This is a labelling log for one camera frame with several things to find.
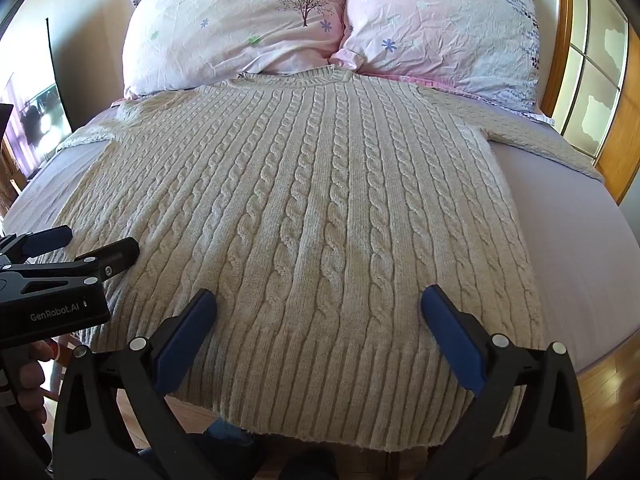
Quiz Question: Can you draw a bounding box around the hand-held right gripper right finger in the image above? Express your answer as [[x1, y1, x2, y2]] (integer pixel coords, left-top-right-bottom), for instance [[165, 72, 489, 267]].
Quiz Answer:
[[414, 284, 587, 480]]

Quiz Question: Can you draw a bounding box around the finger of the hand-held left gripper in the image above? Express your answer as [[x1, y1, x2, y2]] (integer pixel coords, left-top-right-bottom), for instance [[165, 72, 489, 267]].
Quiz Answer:
[[0, 236, 141, 306], [0, 225, 74, 267]]

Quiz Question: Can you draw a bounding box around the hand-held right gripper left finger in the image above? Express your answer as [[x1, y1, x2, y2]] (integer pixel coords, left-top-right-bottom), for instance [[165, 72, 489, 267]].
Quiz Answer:
[[52, 288, 237, 480]]

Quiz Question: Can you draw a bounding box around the cream cable-knit sweater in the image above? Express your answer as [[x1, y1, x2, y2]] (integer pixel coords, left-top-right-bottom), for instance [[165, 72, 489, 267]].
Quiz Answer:
[[47, 64, 603, 453]]

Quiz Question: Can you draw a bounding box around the person's left hand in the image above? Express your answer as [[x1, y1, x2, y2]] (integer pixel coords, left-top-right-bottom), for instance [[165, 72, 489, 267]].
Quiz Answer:
[[14, 337, 64, 415]]

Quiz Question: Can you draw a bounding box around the person's blue pants leg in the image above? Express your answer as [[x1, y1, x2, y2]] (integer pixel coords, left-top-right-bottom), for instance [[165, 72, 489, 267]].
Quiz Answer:
[[135, 417, 263, 480]]

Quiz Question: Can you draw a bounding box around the bed with lavender sheet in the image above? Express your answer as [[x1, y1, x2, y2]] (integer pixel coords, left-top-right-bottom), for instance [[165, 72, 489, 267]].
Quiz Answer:
[[0, 102, 640, 376]]

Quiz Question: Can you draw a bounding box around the tree print pillow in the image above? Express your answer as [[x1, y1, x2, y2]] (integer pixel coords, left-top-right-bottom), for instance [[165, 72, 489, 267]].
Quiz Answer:
[[122, 0, 352, 99]]

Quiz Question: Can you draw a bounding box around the pink floral pillow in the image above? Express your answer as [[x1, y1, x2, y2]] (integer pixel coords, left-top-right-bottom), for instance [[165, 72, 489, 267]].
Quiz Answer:
[[331, 0, 557, 127]]

